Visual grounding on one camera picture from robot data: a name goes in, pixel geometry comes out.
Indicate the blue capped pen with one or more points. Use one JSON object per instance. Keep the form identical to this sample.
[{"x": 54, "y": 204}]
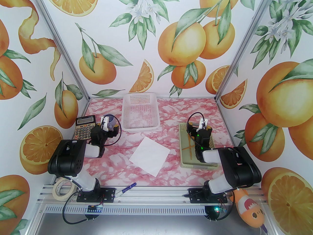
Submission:
[{"x": 129, "y": 186}]

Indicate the aluminium frame post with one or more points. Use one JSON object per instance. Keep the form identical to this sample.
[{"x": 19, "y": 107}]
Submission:
[
  {"x": 63, "y": 48},
  {"x": 242, "y": 48}
]

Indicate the white paper napkin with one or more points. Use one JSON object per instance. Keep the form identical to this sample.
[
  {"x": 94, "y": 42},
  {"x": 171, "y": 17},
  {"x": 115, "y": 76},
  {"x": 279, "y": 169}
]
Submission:
[{"x": 149, "y": 155}]

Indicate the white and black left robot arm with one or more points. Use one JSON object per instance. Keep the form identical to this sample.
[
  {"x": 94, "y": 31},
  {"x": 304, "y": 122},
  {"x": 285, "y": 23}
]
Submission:
[{"x": 66, "y": 160}]

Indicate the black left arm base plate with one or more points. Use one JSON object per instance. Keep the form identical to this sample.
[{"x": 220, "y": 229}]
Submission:
[{"x": 108, "y": 194}]

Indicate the wooden spoon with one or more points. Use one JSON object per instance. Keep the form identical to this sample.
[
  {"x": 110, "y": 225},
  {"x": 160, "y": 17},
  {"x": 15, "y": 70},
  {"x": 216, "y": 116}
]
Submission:
[{"x": 185, "y": 149}]

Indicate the beige masking tape roll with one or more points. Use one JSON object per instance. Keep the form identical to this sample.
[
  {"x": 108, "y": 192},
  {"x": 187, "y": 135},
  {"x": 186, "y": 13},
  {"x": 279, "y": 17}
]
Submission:
[{"x": 54, "y": 190}]

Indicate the small circuit board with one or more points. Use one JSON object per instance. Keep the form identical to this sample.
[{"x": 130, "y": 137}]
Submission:
[
  {"x": 218, "y": 209},
  {"x": 94, "y": 209}
]

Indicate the small left circuit board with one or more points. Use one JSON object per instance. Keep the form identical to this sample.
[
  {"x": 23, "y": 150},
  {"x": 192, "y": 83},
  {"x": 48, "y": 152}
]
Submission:
[{"x": 94, "y": 209}]

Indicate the wooden fork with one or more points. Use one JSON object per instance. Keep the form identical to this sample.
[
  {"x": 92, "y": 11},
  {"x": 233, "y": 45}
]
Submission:
[{"x": 188, "y": 143}]

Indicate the black and gold calculator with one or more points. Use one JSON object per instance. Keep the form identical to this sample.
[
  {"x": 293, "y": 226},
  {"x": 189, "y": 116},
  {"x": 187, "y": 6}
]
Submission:
[{"x": 83, "y": 130}]

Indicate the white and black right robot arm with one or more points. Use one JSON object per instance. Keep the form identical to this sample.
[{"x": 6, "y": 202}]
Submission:
[{"x": 234, "y": 165}]

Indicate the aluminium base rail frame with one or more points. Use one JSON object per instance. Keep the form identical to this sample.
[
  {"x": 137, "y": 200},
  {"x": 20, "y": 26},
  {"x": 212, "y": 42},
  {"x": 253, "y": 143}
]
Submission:
[{"x": 151, "y": 198}]

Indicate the green plastic basket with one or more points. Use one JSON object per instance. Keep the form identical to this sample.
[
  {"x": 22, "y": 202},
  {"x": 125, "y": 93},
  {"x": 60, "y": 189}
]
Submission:
[{"x": 212, "y": 155}]

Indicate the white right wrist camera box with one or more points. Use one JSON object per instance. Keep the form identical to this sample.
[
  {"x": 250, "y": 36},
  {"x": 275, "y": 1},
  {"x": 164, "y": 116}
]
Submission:
[{"x": 203, "y": 123}]

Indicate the white plastic mesh basket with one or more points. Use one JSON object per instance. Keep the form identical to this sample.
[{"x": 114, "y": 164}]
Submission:
[{"x": 140, "y": 111}]

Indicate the small right circuit board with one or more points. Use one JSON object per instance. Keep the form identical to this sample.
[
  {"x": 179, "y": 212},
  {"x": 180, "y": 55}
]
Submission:
[{"x": 218, "y": 209}]

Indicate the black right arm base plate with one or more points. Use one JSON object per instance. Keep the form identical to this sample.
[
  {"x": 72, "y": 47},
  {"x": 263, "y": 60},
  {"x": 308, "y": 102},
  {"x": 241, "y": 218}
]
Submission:
[{"x": 195, "y": 195}]

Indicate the orange fish plush toy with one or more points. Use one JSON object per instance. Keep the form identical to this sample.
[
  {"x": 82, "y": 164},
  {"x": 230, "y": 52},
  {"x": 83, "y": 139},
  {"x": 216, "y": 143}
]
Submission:
[{"x": 249, "y": 212}]

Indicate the purple mug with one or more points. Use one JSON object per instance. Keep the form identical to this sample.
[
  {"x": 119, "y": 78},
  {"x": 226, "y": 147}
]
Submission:
[{"x": 112, "y": 121}]

